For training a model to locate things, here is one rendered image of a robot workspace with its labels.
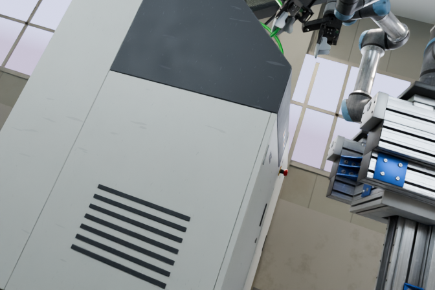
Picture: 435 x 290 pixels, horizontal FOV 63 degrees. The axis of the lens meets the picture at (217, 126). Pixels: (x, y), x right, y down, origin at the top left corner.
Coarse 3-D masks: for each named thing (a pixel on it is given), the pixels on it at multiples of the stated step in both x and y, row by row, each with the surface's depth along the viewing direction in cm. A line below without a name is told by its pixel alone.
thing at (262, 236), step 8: (280, 176) 198; (280, 184) 220; (272, 192) 169; (272, 200) 182; (272, 208) 201; (264, 216) 164; (272, 216) 223; (264, 224) 175; (264, 232) 193; (264, 240) 213; (256, 248) 168; (256, 256) 185; (256, 264) 203; (248, 272) 159; (248, 280) 173; (248, 288) 189
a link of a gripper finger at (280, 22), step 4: (284, 12) 133; (280, 16) 133; (284, 16) 133; (276, 20) 134; (280, 20) 134; (284, 20) 132; (276, 24) 135; (280, 24) 133; (284, 24) 132; (272, 28) 136; (272, 32) 137
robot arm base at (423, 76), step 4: (424, 72) 118; (428, 72) 117; (432, 72) 116; (420, 76) 120; (424, 76) 118; (428, 76) 116; (432, 76) 115; (420, 80) 118; (424, 80) 116; (428, 80) 115; (432, 80) 114; (432, 84) 113
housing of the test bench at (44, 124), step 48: (96, 0) 130; (48, 48) 126; (96, 48) 123; (48, 96) 119; (96, 96) 116; (0, 144) 116; (48, 144) 113; (0, 192) 110; (48, 192) 108; (0, 240) 105; (0, 288) 100
